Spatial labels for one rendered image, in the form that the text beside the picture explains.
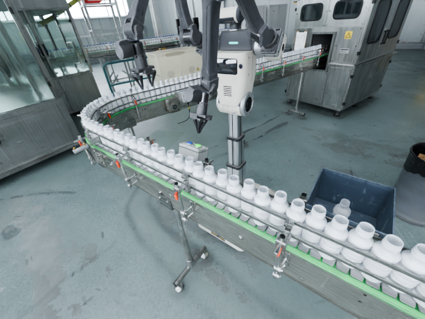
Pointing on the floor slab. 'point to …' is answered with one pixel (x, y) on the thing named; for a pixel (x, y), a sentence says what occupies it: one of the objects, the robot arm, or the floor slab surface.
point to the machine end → (347, 49)
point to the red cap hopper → (104, 30)
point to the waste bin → (412, 188)
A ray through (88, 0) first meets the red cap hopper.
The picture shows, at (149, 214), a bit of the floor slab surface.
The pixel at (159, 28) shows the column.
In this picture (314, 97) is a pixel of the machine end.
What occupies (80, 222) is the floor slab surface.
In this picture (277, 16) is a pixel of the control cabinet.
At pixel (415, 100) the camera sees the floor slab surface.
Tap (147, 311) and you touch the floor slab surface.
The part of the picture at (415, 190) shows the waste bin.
